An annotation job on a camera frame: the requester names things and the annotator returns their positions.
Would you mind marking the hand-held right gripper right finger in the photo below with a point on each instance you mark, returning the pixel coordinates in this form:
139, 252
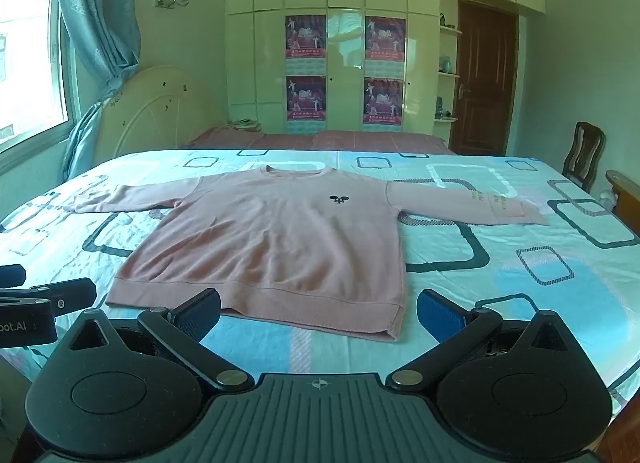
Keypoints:
440, 315

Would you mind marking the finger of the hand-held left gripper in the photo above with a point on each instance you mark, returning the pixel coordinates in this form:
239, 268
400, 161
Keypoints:
75, 293
12, 276

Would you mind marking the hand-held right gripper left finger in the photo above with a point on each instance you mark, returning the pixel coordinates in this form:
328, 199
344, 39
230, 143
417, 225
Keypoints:
197, 314

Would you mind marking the pink sweater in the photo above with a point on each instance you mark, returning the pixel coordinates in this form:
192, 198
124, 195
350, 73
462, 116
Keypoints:
275, 243

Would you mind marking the patterned light blue bed sheet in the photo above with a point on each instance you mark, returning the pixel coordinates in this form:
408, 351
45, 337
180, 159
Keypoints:
500, 303

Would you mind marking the stack of books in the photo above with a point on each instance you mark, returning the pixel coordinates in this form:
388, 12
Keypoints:
245, 125

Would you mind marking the cream round headboard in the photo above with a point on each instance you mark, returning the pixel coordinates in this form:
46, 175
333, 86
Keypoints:
150, 113

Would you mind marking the dark teal ornament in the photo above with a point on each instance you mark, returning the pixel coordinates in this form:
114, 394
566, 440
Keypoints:
439, 107

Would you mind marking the window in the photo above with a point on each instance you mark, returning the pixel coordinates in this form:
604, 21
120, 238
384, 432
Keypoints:
30, 68

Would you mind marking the dark wooden chair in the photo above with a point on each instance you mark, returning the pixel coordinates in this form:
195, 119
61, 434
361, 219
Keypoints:
582, 153

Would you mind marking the brown wooden furniture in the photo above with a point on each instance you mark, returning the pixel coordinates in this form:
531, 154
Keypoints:
625, 193

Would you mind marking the brown wooden door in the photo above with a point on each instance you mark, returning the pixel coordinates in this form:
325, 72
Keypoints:
487, 83

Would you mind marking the cream corner shelves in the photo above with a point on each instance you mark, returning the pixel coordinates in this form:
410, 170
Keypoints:
449, 74

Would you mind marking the cream glossy wardrobe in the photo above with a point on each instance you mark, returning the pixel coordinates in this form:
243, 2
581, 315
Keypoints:
345, 93

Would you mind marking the teal vase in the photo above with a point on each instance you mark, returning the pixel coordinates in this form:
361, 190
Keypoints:
445, 64

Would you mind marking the light blue curtain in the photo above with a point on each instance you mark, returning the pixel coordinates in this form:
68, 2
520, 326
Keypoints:
95, 18

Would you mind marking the red wall poster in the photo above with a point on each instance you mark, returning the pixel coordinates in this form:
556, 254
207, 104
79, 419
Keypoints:
306, 100
384, 40
383, 100
306, 38

